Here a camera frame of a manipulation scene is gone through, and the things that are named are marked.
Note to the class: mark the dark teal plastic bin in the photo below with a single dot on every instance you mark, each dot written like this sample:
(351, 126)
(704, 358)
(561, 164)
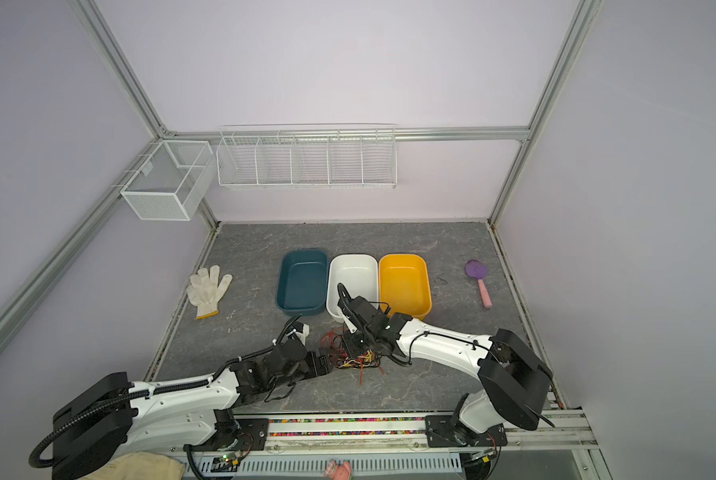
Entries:
(303, 282)

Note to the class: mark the white plastic bin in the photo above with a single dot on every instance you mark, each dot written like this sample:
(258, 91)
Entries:
(358, 273)

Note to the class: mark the pink object at front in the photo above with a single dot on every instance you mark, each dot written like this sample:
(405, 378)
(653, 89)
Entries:
(338, 471)

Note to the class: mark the beige glove at front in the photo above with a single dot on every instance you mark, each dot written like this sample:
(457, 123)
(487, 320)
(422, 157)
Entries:
(139, 466)

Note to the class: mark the yellow plastic bin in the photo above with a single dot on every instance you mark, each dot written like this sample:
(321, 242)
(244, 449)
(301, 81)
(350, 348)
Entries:
(404, 284)

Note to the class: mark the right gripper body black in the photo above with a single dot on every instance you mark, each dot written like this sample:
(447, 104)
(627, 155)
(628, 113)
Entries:
(358, 343)

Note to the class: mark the small white mesh basket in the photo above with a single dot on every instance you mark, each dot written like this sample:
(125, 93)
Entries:
(172, 181)

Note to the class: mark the white work glove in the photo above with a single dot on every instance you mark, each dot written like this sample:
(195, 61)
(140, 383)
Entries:
(205, 290)

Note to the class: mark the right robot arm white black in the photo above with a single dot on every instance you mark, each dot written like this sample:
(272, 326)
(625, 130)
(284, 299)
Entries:
(515, 382)

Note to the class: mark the long white wire basket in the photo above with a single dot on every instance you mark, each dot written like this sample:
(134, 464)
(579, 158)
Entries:
(307, 156)

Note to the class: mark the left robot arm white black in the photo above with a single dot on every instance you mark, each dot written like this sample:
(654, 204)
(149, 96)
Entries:
(116, 417)

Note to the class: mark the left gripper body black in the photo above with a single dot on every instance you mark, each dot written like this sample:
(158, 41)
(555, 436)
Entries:
(308, 368)

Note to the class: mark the purple pink toy trowel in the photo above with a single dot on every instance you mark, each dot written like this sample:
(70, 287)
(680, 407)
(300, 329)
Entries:
(477, 270)

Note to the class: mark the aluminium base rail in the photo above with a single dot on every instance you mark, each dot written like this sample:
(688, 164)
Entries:
(346, 429)

